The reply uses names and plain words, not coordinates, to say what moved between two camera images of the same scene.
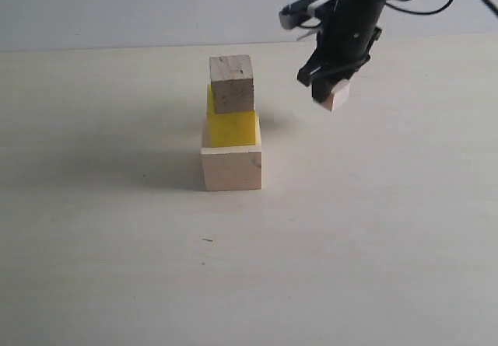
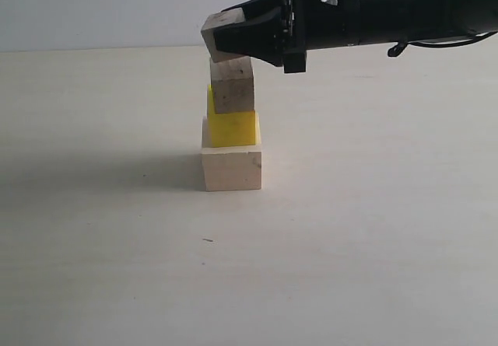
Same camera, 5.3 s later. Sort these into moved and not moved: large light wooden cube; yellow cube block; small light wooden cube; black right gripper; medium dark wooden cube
Moved: small light wooden cube; black right gripper
Not moved: large light wooden cube; medium dark wooden cube; yellow cube block
